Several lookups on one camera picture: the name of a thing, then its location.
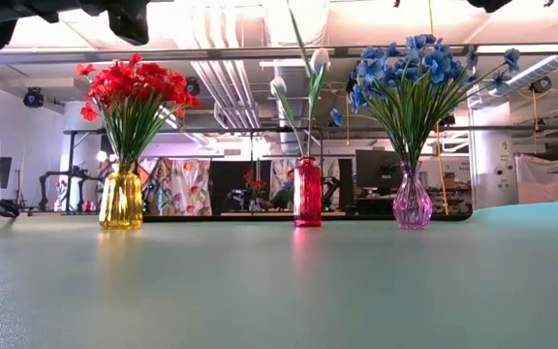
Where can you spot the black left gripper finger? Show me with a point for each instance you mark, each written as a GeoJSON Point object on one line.
{"type": "Point", "coordinates": [129, 19]}

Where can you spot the yellow glass vase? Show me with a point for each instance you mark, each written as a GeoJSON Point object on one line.
{"type": "Point", "coordinates": [120, 199]}

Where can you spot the purple glass vase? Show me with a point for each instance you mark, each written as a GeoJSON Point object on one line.
{"type": "Point", "coordinates": [412, 203]}

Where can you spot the red glass vase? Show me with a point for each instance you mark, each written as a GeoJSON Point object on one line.
{"type": "Point", "coordinates": [307, 194]}

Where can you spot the horizontal metal rig bar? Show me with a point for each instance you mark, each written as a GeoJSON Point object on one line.
{"type": "Point", "coordinates": [235, 54]}

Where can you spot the white round column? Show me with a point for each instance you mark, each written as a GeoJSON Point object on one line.
{"type": "Point", "coordinates": [494, 160]}

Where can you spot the floral patterned curtain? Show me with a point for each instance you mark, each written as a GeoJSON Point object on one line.
{"type": "Point", "coordinates": [187, 186]}

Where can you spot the white draped cloth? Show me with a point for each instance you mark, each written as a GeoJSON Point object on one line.
{"type": "Point", "coordinates": [540, 179]}

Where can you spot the small red flower bouquet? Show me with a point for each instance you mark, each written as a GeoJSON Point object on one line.
{"type": "Point", "coordinates": [255, 183]}

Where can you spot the person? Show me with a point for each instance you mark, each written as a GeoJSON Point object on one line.
{"type": "Point", "coordinates": [281, 196]}

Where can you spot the green table mat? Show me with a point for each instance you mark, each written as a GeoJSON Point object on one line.
{"type": "Point", "coordinates": [279, 291]}

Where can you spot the black hanging camera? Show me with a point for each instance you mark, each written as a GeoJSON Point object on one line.
{"type": "Point", "coordinates": [193, 86]}
{"type": "Point", "coordinates": [541, 85]}
{"type": "Point", "coordinates": [33, 98]}

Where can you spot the black metal station frame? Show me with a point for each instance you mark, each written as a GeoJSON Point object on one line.
{"type": "Point", "coordinates": [221, 130]}

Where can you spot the black aluminium table frame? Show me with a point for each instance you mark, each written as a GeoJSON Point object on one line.
{"type": "Point", "coordinates": [453, 217]}

